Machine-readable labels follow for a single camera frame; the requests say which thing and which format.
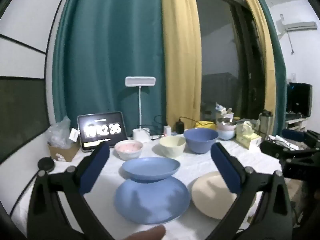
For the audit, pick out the white desk lamp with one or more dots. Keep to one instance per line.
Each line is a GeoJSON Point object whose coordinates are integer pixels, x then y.
{"type": "Point", "coordinates": [140, 81]}

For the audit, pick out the white stand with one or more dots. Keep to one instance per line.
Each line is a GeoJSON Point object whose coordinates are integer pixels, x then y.
{"type": "Point", "coordinates": [297, 124]}

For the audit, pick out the tablet with clock display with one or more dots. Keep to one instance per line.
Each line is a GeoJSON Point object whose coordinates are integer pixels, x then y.
{"type": "Point", "coordinates": [102, 130]}

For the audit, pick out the dark glass window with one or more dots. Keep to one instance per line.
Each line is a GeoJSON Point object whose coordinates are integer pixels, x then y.
{"type": "Point", "coordinates": [220, 42]}

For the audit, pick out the black monitor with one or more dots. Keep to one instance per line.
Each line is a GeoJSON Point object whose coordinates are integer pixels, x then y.
{"type": "Point", "coordinates": [298, 100]}

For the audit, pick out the yellow patterned pouch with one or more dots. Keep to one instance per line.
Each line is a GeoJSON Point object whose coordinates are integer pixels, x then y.
{"type": "Point", "coordinates": [206, 124]}

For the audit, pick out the wide blue plate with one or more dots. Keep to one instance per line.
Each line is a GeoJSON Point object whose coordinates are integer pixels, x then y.
{"type": "Point", "coordinates": [152, 202]}

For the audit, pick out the clear plastic bag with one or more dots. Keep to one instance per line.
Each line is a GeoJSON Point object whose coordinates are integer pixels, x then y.
{"type": "Point", "coordinates": [58, 132]}

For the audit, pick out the white air conditioner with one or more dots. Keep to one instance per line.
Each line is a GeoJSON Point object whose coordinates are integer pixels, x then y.
{"type": "Point", "coordinates": [300, 25]}

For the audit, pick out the black round puck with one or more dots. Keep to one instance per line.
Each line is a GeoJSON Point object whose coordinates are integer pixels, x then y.
{"type": "Point", "coordinates": [46, 164]}

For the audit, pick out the white charger plug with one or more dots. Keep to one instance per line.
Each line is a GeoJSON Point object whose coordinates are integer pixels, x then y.
{"type": "Point", "coordinates": [167, 130]}

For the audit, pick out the yellow tissue pack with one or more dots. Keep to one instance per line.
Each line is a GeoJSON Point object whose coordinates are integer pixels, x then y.
{"type": "Point", "coordinates": [247, 136]}

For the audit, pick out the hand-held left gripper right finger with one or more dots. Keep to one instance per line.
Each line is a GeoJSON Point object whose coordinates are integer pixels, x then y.
{"type": "Point", "coordinates": [225, 167]}

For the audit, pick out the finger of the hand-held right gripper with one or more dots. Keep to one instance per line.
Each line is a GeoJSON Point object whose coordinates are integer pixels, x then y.
{"type": "Point", "coordinates": [272, 148]}
{"type": "Point", "coordinates": [292, 135]}

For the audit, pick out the black power adapter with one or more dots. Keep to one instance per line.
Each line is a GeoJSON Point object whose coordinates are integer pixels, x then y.
{"type": "Point", "coordinates": [180, 128]}

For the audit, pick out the steel bowl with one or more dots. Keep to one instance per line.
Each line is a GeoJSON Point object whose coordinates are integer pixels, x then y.
{"type": "Point", "coordinates": [226, 121]}

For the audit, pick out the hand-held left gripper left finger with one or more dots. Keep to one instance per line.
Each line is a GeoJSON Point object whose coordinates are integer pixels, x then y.
{"type": "Point", "coordinates": [93, 170]}

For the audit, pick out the steel thermos bottle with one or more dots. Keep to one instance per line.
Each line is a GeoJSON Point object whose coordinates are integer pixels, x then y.
{"type": "Point", "coordinates": [265, 122]}

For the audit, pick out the light blue small bowl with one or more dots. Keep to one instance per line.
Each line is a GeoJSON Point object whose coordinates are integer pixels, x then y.
{"type": "Point", "coordinates": [226, 135]}

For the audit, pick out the person's left hand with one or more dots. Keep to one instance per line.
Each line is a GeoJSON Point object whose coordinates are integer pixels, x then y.
{"type": "Point", "coordinates": [145, 233]}

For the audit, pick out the pink speckled bowl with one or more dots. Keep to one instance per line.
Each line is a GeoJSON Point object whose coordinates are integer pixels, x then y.
{"type": "Point", "coordinates": [128, 148]}

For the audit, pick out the yellow curtain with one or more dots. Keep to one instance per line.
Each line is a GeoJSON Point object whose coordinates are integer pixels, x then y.
{"type": "Point", "coordinates": [265, 42]}
{"type": "Point", "coordinates": [180, 55]}

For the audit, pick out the teal curtain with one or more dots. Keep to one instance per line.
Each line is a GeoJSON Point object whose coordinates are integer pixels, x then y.
{"type": "Point", "coordinates": [107, 42]}
{"type": "Point", "coordinates": [280, 80]}

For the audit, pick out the deep blue plate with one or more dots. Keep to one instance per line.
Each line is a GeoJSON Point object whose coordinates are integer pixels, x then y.
{"type": "Point", "coordinates": [150, 167]}

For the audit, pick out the cream plate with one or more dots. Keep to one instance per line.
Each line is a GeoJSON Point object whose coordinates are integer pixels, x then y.
{"type": "Point", "coordinates": [207, 197]}

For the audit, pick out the cream bowl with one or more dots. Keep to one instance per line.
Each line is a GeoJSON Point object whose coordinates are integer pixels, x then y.
{"type": "Point", "coordinates": [172, 146]}

